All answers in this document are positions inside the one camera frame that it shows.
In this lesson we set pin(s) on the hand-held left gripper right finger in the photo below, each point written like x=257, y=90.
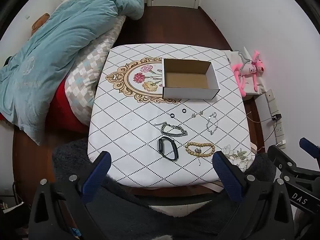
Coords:
x=225, y=175

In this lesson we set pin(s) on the white paper bag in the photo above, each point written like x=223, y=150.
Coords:
x=233, y=57

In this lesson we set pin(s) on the light blue quilt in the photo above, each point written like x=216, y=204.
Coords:
x=62, y=42

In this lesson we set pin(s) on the checkered pillow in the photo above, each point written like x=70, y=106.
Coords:
x=85, y=80

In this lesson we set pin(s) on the black smart band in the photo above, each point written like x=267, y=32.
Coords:
x=160, y=146

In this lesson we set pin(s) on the white cardboard box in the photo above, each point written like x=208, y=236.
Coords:
x=190, y=80

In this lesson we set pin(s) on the pink plush toy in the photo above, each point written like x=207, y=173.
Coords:
x=247, y=71

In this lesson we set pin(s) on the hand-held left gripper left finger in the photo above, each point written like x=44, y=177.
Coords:
x=98, y=173

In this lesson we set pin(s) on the white wall socket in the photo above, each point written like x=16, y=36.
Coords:
x=272, y=100
x=278, y=130

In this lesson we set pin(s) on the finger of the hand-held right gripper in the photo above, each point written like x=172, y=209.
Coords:
x=310, y=146
x=281, y=158

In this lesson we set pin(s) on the brown plush toy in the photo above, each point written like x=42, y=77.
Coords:
x=40, y=22

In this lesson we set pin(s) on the red blanket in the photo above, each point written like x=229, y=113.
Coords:
x=57, y=110

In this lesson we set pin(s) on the black charger plug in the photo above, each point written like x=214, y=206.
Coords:
x=276, y=117

